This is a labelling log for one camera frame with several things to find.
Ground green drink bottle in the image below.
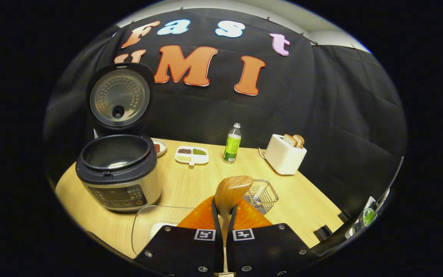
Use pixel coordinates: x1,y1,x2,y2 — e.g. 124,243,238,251
223,123,242,163

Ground clear rice container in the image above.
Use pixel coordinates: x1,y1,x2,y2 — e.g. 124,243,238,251
131,205,195,256

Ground wire chopstick holder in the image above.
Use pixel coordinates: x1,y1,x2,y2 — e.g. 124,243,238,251
243,179,279,215

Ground green round object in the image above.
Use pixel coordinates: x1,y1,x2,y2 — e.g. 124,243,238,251
361,208,376,227

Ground white toaster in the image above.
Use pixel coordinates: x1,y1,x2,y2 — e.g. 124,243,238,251
264,134,307,175

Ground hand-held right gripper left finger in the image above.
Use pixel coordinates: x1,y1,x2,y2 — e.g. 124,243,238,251
135,196,225,277

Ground small round bean plate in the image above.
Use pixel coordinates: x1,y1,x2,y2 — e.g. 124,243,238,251
152,138,167,157

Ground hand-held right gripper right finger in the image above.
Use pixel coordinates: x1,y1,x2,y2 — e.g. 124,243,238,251
226,199,318,277

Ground wooden spoon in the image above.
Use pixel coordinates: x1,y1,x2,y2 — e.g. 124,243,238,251
214,175,253,275

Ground black silver rice cooker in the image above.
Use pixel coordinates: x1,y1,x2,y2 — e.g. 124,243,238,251
75,63,162,213

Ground white divided bean dish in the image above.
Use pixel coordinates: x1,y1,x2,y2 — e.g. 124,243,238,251
175,146,210,167

